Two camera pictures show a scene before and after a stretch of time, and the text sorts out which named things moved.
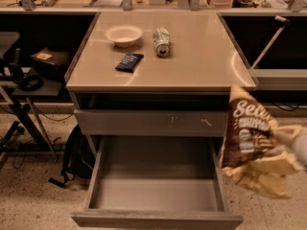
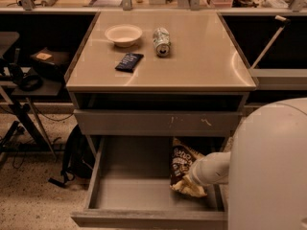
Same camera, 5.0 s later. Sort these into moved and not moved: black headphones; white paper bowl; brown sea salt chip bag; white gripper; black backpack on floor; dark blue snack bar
Moved: white gripper; brown sea salt chip bag
Not moved: white paper bowl; black headphones; black backpack on floor; dark blue snack bar
